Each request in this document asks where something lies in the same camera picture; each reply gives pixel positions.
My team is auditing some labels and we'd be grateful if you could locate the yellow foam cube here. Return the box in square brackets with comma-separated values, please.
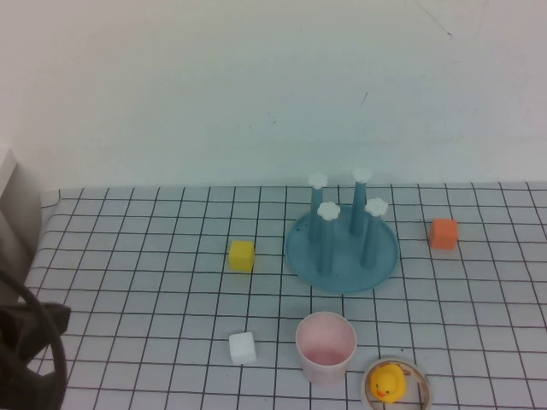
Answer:
[228, 240, 256, 272]

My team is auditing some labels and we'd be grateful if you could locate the white foam cube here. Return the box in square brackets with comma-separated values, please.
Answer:
[228, 331, 258, 366]

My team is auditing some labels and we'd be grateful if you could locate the orange foam cube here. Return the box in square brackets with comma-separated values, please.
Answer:
[428, 218, 459, 250]

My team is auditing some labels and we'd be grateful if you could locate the pink plastic cup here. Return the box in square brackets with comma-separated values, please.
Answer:
[295, 311, 358, 385]

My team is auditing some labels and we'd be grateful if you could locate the blue cup stand with pegs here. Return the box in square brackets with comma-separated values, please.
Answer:
[285, 168, 401, 295]

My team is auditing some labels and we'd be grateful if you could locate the white black-grid tablecloth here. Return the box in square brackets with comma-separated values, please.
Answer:
[0, 182, 547, 410]

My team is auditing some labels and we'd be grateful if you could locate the thick black camera cable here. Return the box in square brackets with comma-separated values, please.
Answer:
[0, 269, 68, 410]

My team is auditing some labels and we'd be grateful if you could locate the white tape roll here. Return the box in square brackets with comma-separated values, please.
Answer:
[360, 356, 435, 410]

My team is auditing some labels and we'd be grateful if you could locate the yellow rubber duck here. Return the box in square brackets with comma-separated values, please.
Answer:
[368, 364, 407, 404]

